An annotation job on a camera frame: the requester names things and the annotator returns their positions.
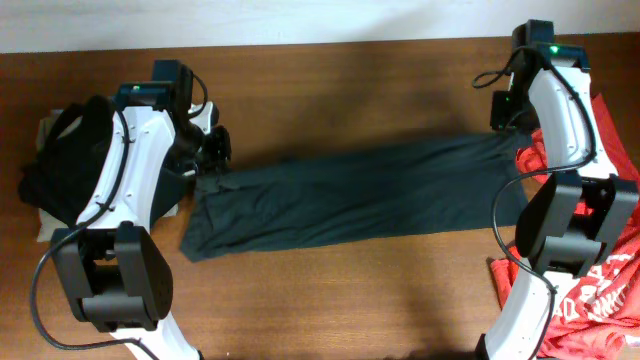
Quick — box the black Nike t-shirt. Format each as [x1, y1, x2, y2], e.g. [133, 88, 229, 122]
[180, 133, 532, 262]

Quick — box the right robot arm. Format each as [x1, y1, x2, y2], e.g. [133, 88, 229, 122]
[475, 19, 639, 359]

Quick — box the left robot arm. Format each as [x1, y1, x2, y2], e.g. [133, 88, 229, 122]
[43, 59, 232, 359]

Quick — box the folded black garment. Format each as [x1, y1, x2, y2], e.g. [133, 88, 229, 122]
[18, 96, 195, 231]

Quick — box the folded beige garment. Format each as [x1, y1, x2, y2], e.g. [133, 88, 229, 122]
[35, 114, 180, 243]

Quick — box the red printed t-shirt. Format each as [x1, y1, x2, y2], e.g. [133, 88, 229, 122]
[490, 94, 639, 360]

